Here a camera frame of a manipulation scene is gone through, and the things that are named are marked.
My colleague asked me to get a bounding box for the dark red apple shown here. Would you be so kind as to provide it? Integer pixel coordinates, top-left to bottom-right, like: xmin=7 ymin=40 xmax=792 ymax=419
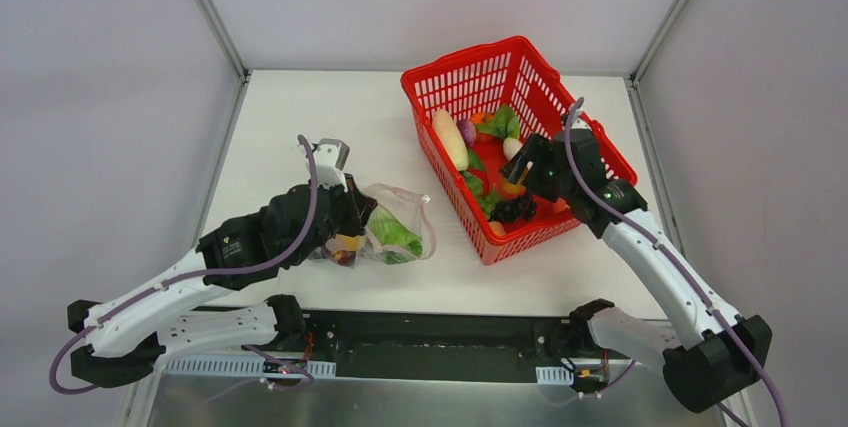
xmin=329 ymin=250 xmax=359 ymax=268

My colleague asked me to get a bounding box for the clear pink-dotted zip bag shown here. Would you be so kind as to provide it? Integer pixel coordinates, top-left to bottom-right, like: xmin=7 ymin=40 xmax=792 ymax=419
xmin=309 ymin=183 xmax=437 ymax=268

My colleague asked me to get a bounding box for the green napa cabbage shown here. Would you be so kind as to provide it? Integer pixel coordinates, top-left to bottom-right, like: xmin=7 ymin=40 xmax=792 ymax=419
xmin=366 ymin=206 xmax=423 ymax=265

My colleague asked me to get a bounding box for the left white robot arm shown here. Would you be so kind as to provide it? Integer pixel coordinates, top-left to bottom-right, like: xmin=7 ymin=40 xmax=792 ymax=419
xmin=62 ymin=174 xmax=378 ymax=391

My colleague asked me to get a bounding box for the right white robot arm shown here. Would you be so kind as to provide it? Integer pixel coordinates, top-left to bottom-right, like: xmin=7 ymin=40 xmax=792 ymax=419
xmin=500 ymin=129 xmax=772 ymax=413

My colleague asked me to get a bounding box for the yellow lemon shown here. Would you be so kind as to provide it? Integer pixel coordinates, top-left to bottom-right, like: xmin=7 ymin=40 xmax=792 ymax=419
xmin=500 ymin=179 xmax=526 ymax=199

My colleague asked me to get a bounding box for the small white radish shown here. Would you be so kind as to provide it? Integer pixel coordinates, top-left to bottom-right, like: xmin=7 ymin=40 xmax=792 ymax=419
xmin=502 ymin=137 xmax=523 ymax=162

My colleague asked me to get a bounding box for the dark blue grape bunch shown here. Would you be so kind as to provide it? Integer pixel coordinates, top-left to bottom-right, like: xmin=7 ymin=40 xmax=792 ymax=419
xmin=489 ymin=196 xmax=537 ymax=224

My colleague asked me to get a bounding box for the green grape bunch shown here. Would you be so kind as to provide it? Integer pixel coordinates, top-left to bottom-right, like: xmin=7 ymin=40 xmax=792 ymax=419
xmin=478 ymin=190 xmax=503 ymax=221

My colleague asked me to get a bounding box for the pale peach fruit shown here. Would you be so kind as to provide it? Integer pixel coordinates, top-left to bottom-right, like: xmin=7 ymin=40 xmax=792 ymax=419
xmin=488 ymin=221 xmax=509 ymax=239

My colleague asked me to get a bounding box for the purple onion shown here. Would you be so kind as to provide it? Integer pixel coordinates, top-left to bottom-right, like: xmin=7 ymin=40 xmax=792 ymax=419
xmin=457 ymin=119 xmax=477 ymax=148

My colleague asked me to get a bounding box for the orange pumpkin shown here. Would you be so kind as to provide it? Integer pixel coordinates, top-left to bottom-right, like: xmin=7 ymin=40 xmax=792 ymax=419
xmin=470 ymin=112 xmax=497 ymax=143

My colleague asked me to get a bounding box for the long white radish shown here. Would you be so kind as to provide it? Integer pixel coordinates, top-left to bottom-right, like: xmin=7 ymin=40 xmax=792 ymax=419
xmin=431 ymin=109 xmax=469 ymax=171

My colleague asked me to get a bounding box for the red plastic basket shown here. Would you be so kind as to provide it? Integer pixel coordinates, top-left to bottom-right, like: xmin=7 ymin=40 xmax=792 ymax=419
xmin=400 ymin=34 xmax=641 ymax=266

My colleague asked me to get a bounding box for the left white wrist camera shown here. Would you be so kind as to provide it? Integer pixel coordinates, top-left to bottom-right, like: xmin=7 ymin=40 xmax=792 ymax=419
xmin=313 ymin=138 xmax=350 ymax=189

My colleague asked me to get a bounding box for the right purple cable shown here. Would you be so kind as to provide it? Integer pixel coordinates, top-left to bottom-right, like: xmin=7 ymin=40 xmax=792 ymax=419
xmin=563 ymin=96 xmax=791 ymax=427

